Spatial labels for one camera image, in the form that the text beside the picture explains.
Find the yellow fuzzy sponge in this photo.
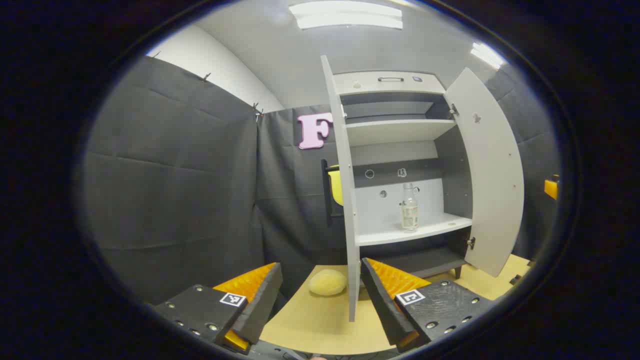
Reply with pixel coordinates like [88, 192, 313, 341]
[308, 269, 348, 297]

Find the grey cabinet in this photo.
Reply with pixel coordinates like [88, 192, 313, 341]
[332, 70, 475, 281]

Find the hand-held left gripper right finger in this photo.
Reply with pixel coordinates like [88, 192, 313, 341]
[360, 257, 497, 354]

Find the clear glass bottle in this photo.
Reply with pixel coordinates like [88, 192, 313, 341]
[400, 182, 421, 233]

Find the long ceiling light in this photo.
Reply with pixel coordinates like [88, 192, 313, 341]
[470, 42, 506, 70]
[289, 1, 404, 31]

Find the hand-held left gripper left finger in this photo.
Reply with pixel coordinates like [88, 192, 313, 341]
[151, 262, 284, 356]

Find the black door handle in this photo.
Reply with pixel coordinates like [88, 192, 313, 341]
[320, 159, 335, 227]

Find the grey cabinet door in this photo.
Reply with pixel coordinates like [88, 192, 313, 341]
[444, 67, 526, 278]
[320, 55, 362, 323]

